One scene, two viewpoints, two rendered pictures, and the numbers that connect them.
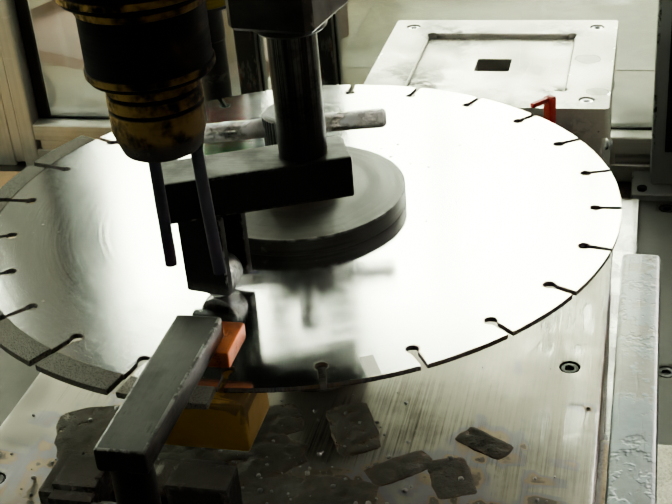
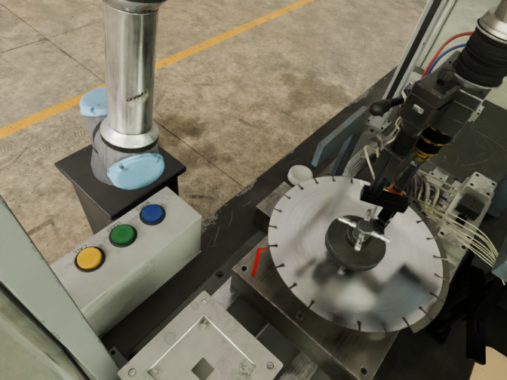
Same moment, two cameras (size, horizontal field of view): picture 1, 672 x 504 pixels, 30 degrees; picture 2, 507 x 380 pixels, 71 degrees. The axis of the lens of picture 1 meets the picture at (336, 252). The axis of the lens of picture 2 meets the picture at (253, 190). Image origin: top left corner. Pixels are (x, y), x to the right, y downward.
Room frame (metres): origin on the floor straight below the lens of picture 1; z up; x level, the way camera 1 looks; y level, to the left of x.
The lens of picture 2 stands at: (1.01, -0.07, 1.50)
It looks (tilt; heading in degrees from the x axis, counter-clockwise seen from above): 50 degrees down; 197
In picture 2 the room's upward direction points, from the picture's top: 11 degrees clockwise
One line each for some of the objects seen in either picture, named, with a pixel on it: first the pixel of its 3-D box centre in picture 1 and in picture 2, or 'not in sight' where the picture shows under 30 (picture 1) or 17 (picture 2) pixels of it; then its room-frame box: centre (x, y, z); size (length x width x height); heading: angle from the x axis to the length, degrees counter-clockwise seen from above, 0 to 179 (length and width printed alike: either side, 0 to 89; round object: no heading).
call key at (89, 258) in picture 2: not in sight; (90, 259); (0.83, -0.40, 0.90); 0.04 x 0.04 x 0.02
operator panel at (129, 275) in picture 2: not in sight; (133, 259); (0.77, -0.37, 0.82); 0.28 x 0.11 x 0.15; 164
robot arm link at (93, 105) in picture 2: not in sight; (111, 119); (0.52, -0.60, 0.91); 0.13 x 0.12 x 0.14; 56
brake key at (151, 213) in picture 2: not in sight; (152, 214); (0.70, -0.36, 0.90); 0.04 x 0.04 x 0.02
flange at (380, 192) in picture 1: (298, 182); (357, 238); (0.59, 0.02, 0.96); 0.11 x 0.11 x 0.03
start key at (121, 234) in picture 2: not in sight; (123, 235); (0.76, -0.38, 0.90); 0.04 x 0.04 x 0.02
